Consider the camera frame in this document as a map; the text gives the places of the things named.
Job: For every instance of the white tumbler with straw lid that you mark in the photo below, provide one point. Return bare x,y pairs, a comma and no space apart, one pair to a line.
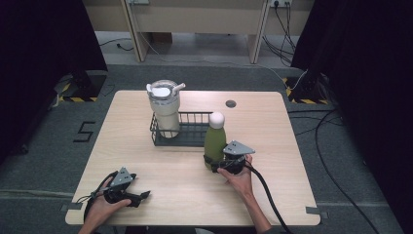
165,110

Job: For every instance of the dark curtain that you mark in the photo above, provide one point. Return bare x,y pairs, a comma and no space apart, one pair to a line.
42,65
370,81

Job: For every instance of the round table grommet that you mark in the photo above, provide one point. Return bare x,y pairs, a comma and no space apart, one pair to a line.
231,104

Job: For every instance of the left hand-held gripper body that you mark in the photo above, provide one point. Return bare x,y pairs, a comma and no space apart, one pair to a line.
121,178

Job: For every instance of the beige background desk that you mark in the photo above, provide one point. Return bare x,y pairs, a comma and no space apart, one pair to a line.
201,16

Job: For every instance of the white wall power outlet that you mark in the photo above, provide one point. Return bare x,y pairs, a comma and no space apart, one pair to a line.
281,2

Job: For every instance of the person's left hand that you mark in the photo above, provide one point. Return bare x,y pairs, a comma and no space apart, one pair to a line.
99,211

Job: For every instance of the person's right hand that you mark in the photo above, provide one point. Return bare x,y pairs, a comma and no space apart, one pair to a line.
242,183

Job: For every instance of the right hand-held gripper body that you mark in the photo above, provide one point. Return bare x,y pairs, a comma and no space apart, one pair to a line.
237,148

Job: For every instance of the grey tape strip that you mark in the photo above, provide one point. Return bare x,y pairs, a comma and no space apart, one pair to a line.
73,206
316,211

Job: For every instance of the black stand base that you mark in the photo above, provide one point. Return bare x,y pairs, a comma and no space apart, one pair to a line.
87,86
307,91

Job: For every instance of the green bottle with white cap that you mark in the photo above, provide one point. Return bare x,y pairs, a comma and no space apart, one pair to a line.
214,143

